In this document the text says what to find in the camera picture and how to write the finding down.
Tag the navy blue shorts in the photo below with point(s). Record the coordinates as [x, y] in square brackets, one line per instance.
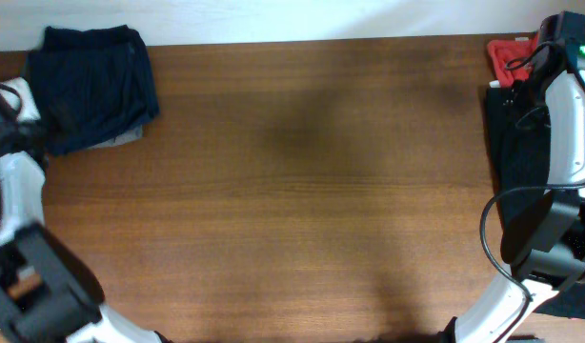
[91, 86]

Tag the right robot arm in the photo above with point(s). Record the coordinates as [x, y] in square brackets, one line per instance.
[542, 247]

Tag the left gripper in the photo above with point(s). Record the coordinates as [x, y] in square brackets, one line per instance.
[0, 131]

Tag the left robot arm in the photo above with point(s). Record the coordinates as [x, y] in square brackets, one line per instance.
[46, 293]

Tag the folded grey shorts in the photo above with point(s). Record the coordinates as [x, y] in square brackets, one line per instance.
[122, 139]

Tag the red garment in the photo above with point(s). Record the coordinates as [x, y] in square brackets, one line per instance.
[501, 52]

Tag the black garment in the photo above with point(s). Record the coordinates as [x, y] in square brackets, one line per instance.
[521, 158]

